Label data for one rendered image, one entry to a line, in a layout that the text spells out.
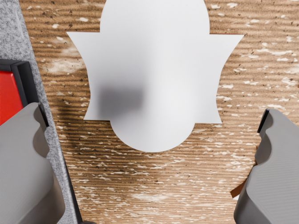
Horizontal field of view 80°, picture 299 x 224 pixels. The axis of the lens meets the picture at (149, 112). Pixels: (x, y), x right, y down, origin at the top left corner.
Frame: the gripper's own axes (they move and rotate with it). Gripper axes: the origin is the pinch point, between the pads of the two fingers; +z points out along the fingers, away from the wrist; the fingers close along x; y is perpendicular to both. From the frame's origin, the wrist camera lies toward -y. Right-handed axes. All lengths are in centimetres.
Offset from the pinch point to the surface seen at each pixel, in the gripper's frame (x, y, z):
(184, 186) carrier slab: 4.0, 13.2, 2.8
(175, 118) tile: 2.0, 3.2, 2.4
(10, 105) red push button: -13.7, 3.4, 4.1
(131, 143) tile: -1.9, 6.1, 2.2
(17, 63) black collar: -11.8, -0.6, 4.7
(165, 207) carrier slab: 2.0, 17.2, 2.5
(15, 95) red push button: -12.8, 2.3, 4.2
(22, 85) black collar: -11.6, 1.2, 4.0
